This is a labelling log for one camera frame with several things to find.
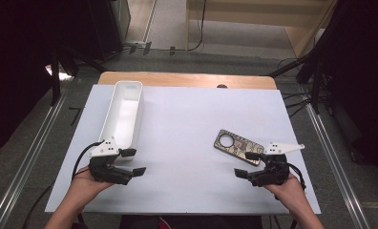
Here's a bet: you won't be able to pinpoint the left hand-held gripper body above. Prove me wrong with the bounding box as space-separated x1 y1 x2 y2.
87 136 134 186

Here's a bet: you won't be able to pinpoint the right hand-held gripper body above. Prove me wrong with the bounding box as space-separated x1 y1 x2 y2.
247 141 305 188

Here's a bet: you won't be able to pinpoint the patterned phone case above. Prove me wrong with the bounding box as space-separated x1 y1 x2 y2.
213 129 265 167

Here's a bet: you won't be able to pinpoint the white plastic bin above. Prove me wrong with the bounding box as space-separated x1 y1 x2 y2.
97 80 144 161

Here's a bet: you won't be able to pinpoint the person's left hand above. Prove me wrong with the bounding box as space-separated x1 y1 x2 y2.
67 173 115 211

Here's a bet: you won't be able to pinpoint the person's right hand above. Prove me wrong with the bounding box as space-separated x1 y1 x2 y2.
262 173 305 211

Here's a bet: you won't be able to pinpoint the person's dark clothing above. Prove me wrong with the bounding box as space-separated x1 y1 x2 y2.
119 215 264 229

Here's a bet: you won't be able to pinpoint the wooden table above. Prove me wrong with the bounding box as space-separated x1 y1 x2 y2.
97 71 278 91

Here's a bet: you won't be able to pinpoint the black stand leg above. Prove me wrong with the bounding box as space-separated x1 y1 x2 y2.
50 47 64 107

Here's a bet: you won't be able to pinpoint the black metal stand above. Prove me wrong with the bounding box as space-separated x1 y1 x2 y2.
267 53 325 114

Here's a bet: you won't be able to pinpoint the grey metal cabinet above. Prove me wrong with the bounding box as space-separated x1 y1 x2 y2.
109 0 132 42

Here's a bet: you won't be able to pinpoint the black curtain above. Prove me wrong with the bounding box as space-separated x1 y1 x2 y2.
300 0 378 175
0 0 131 158

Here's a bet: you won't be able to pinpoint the wooden shelf unit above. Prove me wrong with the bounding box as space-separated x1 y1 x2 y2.
185 0 339 59

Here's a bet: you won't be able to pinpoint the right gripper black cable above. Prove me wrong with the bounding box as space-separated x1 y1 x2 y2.
274 162 307 201

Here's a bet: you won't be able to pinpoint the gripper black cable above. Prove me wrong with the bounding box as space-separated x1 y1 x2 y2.
21 141 106 229
274 162 307 201

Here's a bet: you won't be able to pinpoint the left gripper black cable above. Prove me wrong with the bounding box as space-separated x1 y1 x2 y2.
21 141 106 229

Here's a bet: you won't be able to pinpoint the metal floor rail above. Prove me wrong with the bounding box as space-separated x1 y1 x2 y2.
0 94 67 229
304 103 372 229

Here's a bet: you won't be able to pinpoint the black floor cables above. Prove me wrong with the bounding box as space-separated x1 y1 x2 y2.
281 90 314 119

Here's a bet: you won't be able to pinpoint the hanging black cable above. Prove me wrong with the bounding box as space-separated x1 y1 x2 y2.
187 0 208 52

